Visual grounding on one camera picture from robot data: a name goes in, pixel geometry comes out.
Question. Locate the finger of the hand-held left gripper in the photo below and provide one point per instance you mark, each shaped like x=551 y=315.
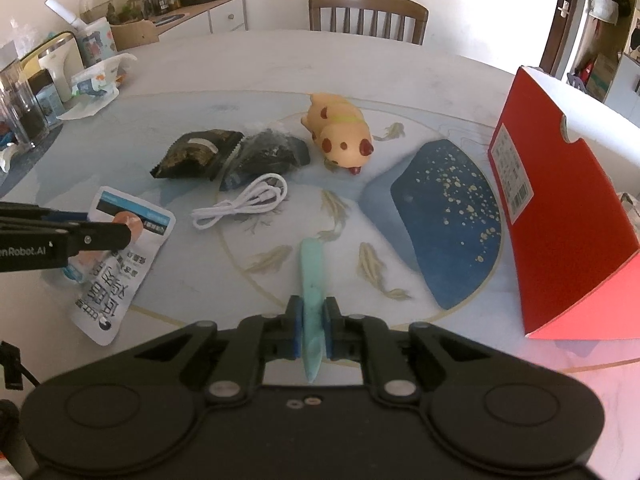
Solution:
x=100 y=240
x=65 y=216

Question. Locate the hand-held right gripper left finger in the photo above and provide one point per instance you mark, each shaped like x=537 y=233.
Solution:
x=296 y=327

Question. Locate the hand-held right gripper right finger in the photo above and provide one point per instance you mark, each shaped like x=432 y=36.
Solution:
x=327 y=327

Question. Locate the teal plastic comb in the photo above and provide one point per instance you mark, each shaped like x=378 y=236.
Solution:
x=312 y=280

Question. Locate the white packet with peach print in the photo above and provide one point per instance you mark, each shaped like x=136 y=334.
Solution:
x=115 y=290

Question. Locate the dark snack packet beige label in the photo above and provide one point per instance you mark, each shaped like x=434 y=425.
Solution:
x=190 y=155

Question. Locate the black crinkled snack packet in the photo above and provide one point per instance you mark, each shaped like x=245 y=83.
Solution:
x=270 y=155

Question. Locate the yellow spotted toy pig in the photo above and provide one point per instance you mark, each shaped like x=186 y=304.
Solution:
x=340 y=130

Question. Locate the red cardboard box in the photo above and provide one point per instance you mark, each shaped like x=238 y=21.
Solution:
x=565 y=240

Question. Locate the white marble desktop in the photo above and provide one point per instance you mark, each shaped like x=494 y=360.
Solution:
x=250 y=65

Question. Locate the tall glass jar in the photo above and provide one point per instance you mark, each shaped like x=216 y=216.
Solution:
x=22 y=110

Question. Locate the crumpled wet wipes packet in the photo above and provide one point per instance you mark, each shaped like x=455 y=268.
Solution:
x=95 y=82

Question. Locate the white electric kettle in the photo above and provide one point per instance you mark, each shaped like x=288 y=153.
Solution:
x=60 y=67

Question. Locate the white patterned mug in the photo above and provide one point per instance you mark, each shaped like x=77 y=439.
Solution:
x=97 y=40

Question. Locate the white tube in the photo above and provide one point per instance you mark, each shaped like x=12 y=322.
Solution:
x=62 y=10

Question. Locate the glass terrarium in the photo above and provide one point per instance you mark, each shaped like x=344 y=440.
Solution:
x=115 y=2

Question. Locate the white wooden sideboard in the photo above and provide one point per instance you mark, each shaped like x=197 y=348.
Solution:
x=227 y=15

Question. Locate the wooden chair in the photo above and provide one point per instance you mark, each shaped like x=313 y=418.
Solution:
x=367 y=0

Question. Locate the cardboard carton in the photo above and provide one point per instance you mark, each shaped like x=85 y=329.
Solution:
x=602 y=77

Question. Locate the pale green tote bag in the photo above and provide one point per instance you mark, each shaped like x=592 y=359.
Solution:
x=602 y=7

